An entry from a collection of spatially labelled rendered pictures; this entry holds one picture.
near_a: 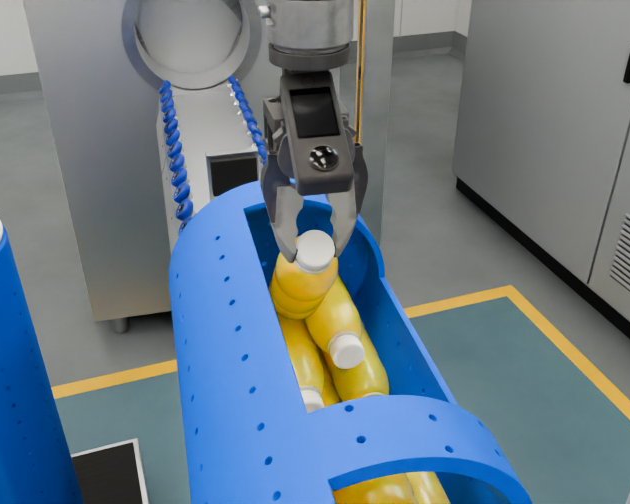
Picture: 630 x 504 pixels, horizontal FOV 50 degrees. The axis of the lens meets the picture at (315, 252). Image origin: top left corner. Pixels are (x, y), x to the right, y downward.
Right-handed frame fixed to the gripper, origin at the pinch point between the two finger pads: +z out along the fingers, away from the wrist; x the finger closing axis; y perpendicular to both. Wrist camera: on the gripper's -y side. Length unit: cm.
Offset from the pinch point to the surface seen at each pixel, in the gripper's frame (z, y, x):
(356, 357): 16.9, 2.5, -5.6
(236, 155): 17, 64, 0
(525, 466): 125, 63, -79
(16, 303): 34, 49, 42
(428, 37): 107, 468, -206
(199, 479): 11.2, -15.9, 13.9
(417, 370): 18.5, 0.3, -12.5
